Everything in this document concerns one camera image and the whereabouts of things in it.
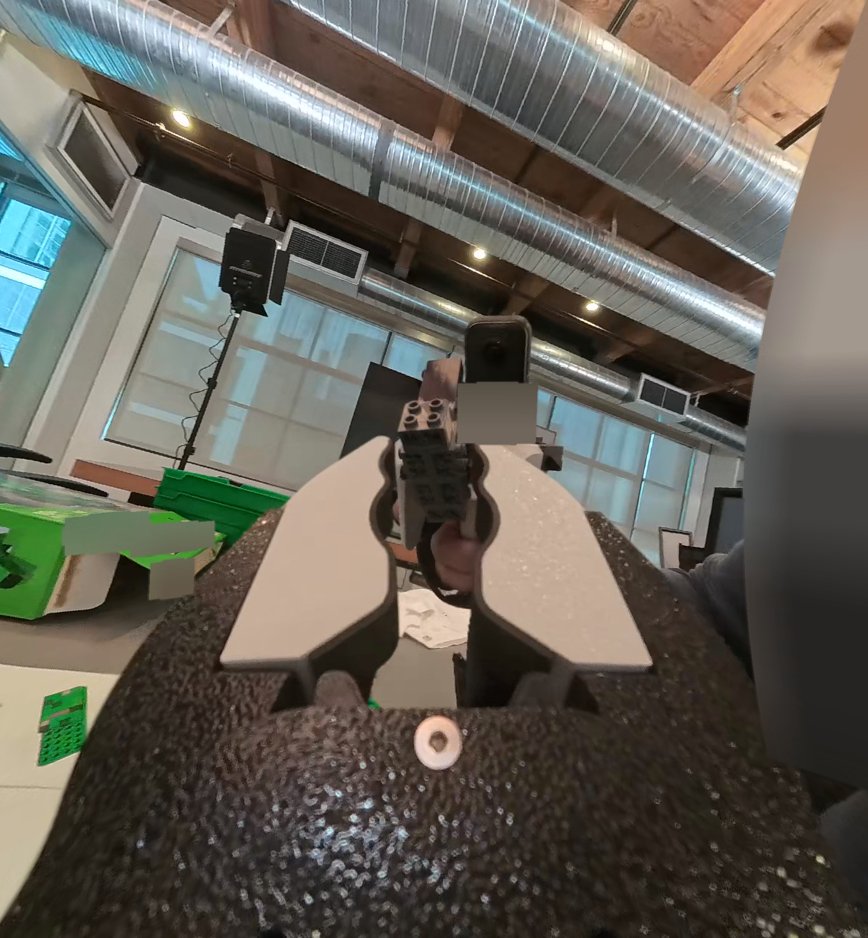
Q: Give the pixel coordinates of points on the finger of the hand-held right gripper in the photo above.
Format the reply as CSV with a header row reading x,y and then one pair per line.
x,y
413,513

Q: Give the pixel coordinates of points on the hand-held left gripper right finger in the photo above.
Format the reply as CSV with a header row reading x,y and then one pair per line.
x,y
558,571

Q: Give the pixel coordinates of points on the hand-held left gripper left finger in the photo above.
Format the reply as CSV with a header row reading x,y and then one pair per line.
x,y
309,571

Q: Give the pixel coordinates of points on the grey brick base black beams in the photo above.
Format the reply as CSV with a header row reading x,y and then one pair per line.
x,y
434,469

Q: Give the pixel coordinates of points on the person's right forearm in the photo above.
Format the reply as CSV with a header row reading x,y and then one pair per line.
x,y
712,593

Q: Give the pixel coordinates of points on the person's right hand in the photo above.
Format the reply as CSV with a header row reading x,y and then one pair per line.
x,y
454,557

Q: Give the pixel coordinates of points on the large black monitor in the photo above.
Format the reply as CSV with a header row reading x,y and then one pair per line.
x,y
375,410

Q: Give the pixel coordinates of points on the white crumpled paper bag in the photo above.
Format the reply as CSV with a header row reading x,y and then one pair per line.
x,y
434,623

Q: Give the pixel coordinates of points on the green plastic crate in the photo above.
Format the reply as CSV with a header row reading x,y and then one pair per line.
x,y
214,498

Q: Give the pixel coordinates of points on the brown wooden table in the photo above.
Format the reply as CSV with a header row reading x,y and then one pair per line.
x,y
111,473

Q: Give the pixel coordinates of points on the green cardboard toy box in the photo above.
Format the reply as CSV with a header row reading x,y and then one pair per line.
x,y
31,527

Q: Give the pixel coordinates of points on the brick instruction booklet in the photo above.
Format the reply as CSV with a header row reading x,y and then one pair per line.
x,y
9,806

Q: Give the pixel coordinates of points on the white wall vent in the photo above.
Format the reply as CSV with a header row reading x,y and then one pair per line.
x,y
663,396
93,161
327,253

